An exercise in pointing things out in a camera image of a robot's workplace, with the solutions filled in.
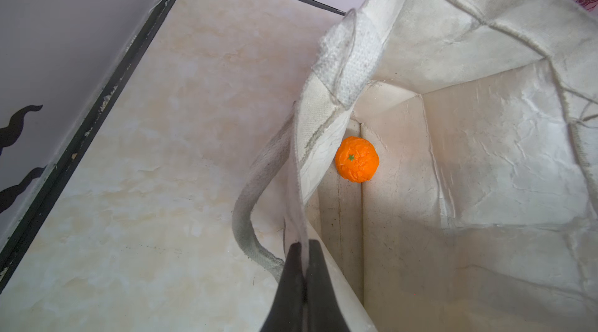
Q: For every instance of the beige canvas tote bag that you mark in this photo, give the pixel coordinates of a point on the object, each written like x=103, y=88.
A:
x=482, y=214

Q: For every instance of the orange tangerine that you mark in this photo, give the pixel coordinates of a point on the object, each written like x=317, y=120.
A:
x=356, y=160

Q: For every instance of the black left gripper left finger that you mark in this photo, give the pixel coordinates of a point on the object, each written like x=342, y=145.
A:
x=286, y=313

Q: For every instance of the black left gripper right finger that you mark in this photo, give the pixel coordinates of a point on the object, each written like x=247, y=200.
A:
x=324, y=314

